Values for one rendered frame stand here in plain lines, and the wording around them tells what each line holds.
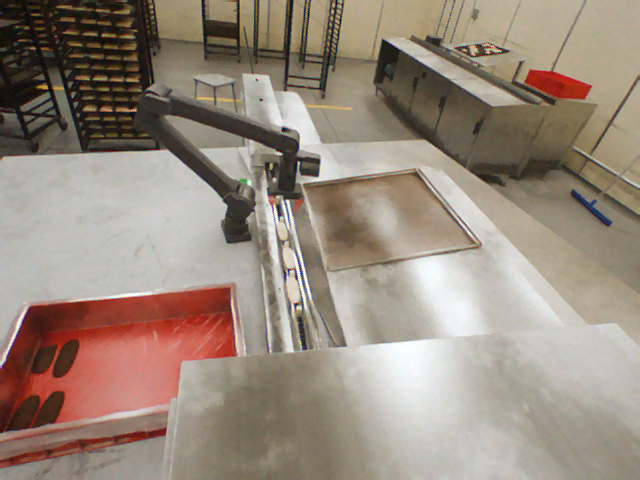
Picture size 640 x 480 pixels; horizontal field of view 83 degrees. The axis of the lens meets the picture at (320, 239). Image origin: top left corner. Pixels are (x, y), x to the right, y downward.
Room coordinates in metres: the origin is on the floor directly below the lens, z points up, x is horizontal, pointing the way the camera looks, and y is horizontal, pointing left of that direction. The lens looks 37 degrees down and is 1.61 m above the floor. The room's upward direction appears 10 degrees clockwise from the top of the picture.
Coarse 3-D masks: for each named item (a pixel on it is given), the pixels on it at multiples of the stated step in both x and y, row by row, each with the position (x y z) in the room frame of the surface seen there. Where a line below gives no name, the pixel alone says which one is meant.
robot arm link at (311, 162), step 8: (288, 144) 0.98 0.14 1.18; (288, 152) 0.98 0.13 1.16; (304, 152) 1.03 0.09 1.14; (312, 152) 1.04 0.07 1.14; (304, 160) 1.00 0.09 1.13; (312, 160) 1.01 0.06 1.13; (320, 160) 1.01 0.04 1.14; (304, 168) 1.00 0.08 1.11; (312, 168) 1.00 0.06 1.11; (320, 168) 1.00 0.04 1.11; (312, 176) 1.00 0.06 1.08
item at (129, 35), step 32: (64, 0) 2.95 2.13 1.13; (96, 0) 2.70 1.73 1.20; (128, 0) 2.92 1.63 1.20; (64, 32) 2.65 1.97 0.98; (96, 32) 2.80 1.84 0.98; (128, 32) 2.97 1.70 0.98; (96, 64) 2.81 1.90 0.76; (128, 64) 2.95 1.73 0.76; (96, 96) 2.76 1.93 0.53; (128, 96) 2.88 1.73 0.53; (96, 128) 2.67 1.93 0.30; (128, 128) 2.77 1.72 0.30
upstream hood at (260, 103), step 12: (252, 84) 2.40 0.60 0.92; (264, 84) 2.45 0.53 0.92; (252, 96) 2.17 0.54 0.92; (264, 96) 2.21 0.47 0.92; (252, 108) 1.97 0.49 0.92; (264, 108) 2.00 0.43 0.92; (276, 108) 2.03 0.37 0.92; (264, 120) 1.82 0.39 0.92; (276, 120) 1.85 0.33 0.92; (252, 144) 1.51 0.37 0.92; (252, 156) 1.43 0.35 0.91; (264, 156) 1.44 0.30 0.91; (276, 156) 1.46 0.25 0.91
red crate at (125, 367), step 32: (160, 320) 0.58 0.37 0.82; (192, 320) 0.59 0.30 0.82; (224, 320) 0.61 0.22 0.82; (96, 352) 0.46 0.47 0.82; (128, 352) 0.47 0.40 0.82; (160, 352) 0.49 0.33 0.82; (192, 352) 0.50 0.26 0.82; (224, 352) 0.52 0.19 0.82; (32, 384) 0.36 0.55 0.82; (64, 384) 0.38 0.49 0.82; (96, 384) 0.39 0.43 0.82; (128, 384) 0.40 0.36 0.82; (160, 384) 0.41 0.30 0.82; (64, 416) 0.31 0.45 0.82; (96, 416) 0.32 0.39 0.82; (64, 448) 0.25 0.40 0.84; (96, 448) 0.26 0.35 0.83
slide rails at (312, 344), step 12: (276, 168) 1.46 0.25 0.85; (276, 180) 1.35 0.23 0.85; (276, 216) 1.09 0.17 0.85; (288, 228) 1.03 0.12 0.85; (288, 240) 0.96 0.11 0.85; (288, 276) 0.79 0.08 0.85; (300, 276) 0.80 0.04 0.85; (300, 288) 0.75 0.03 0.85; (288, 300) 0.70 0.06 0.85; (300, 300) 0.70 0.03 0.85; (288, 312) 0.65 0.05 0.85; (312, 336) 0.59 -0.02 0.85; (300, 348) 0.55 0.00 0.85; (312, 348) 0.55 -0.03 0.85
